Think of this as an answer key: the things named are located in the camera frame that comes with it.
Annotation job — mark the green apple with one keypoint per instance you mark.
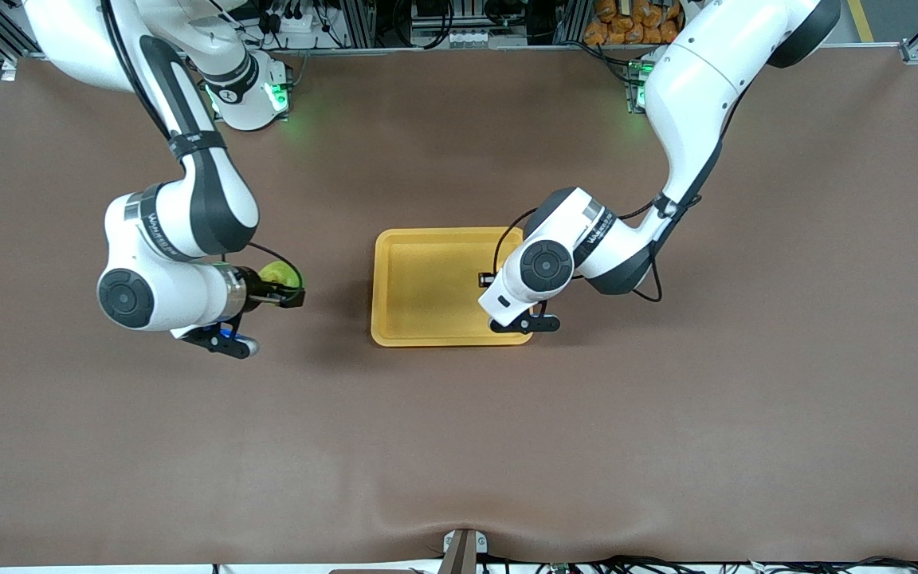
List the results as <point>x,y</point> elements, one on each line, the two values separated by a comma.
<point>277,275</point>

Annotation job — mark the brown table mat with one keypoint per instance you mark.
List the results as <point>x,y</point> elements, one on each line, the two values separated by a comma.
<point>459,438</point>

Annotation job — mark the metal table clamp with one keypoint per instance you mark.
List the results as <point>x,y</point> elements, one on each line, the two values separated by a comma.
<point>463,550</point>

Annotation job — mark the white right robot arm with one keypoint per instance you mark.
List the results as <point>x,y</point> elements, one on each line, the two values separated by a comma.
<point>164,295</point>

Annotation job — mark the white connector block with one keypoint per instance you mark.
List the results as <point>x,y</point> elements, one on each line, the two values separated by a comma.
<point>459,37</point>

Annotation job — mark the white power strip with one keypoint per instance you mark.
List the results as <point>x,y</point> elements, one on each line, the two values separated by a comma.
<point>300,36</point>

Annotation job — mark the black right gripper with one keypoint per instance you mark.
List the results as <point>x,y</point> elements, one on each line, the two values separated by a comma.
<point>253,288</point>

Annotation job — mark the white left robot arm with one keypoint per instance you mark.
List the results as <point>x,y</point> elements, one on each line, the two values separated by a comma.
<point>690,88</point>

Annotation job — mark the aluminium table edge rail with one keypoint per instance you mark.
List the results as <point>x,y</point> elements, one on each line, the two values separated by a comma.
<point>427,50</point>

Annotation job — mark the yellow plastic tray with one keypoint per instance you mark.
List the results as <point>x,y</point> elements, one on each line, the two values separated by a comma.
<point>427,287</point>

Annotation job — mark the pile of orange toy food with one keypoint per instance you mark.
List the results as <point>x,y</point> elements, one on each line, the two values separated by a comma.
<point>618,24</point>

